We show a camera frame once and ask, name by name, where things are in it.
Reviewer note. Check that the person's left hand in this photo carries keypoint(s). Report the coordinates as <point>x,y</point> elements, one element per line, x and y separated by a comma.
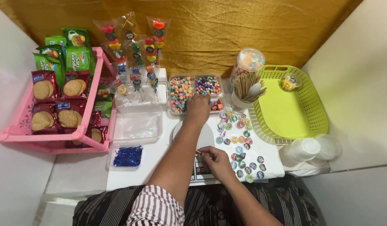
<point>198,110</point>

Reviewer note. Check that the person's right hand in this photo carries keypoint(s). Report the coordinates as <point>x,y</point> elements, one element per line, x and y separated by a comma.
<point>218,163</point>

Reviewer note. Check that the person's left fingers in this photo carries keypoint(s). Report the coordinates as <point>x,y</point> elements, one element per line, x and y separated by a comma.
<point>202,97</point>

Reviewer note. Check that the person's right fingers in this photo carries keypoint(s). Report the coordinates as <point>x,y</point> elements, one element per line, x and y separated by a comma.
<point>206,152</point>

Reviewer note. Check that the single wooden skewer stick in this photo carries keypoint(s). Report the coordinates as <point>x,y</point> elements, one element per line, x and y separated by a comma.
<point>198,152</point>

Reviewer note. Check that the clear divided candy tray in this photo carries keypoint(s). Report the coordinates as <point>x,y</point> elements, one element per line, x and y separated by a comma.
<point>193,94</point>

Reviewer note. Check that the heap of bright coated candies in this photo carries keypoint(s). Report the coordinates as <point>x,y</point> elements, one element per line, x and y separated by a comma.
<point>208,85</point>

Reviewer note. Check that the white digital kitchen scale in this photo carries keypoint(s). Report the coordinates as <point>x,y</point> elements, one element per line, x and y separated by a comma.
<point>206,138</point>

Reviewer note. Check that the heap of red wrapped candies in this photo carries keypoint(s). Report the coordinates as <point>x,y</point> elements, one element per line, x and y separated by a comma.
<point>217,105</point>

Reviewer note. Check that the heap of pastel candies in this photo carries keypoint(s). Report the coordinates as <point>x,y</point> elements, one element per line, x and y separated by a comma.
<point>180,92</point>

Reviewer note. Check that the scattered round colourful stickers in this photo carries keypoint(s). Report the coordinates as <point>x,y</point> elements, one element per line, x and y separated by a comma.
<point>240,139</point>

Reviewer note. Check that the white cup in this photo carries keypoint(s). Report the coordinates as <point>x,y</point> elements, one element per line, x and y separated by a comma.
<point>239,105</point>

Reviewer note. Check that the bundle of wooden skewers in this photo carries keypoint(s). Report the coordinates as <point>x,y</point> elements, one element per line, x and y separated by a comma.
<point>245,83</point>

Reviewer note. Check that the white plastic spoon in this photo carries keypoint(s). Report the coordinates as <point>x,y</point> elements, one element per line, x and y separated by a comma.
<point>255,88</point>

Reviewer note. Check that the white plastic basket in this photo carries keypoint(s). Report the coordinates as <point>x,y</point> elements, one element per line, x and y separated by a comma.
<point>262,130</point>

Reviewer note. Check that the clear jar of candies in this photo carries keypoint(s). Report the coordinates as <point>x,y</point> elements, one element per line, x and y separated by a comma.
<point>250,61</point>

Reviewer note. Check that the clear skewer stand box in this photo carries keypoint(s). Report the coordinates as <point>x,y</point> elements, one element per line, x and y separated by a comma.
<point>140,105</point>

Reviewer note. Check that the clear container of plastic bags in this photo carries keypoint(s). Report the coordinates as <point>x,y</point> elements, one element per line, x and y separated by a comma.
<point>137,127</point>

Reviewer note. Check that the gold fabric backdrop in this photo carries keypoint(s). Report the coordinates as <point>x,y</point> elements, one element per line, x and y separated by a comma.
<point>228,28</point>

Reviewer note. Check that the striped shirt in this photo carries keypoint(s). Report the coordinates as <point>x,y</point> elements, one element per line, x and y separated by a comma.
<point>155,208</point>

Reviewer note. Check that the group of wrapped candy skewers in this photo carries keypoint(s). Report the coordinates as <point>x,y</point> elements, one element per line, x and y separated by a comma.
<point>158,33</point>

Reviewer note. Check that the bunch of blue twist ties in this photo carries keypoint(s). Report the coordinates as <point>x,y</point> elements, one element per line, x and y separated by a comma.
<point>128,156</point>

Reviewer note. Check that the dark patterned skirt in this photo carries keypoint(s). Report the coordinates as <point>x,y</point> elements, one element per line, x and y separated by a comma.
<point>275,197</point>

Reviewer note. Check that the small clear candy cup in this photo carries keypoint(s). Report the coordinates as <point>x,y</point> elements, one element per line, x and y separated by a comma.
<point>290,82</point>

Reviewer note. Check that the green plastic basket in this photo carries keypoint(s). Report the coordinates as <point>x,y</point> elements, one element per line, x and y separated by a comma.
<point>290,113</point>

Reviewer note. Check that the small clear plastic container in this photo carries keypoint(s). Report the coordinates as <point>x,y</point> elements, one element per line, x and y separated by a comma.
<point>110,163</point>

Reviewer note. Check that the stack of clear plastic cups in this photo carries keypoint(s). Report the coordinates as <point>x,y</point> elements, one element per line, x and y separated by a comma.
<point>306,149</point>

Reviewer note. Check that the group of green bread packets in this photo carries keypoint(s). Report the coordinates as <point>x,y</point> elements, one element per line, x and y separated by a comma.
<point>77,59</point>

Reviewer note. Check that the group of red biscuit packets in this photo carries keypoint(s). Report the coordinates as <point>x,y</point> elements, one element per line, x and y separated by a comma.
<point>44,89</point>

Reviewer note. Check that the pink plastic rack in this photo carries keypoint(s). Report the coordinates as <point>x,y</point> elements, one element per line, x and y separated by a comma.
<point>39,137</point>

